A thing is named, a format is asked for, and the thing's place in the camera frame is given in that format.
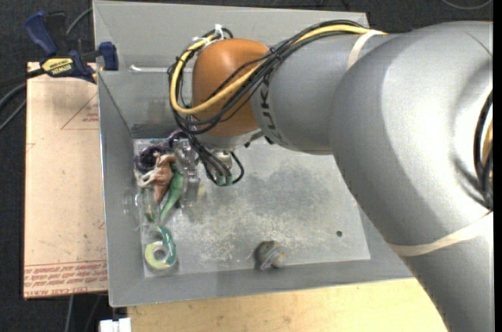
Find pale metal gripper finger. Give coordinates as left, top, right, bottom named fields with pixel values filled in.
left=180, top=173, right=203, bottom=209
left=173, top=142, right=200, bottom=177

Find green toy lizard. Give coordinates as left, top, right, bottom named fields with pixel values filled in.
left=158, top=170, right=185, bottom=222

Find tan toy animal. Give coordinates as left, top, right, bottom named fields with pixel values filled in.
left=137, top=152, right=176, bottom=205

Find purple toy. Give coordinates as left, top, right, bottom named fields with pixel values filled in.
left=134, top=141, right=176, bottom=171

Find clear glass cup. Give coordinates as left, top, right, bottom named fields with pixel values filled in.
left=122, top=184, right=158, bottom=232

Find green and white tape roll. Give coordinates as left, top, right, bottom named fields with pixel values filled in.
left=142, top=225, right=178, bottom=272

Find grey metal bin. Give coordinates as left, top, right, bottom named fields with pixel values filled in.
left=92, top=0, right=413, bottom=308

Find grey round ball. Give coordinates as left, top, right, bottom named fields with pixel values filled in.
left=253, top=239, right=286, bottom=271

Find brown cardboard board, red print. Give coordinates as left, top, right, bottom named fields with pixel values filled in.
left=23, top=61, right=109, bottom=300

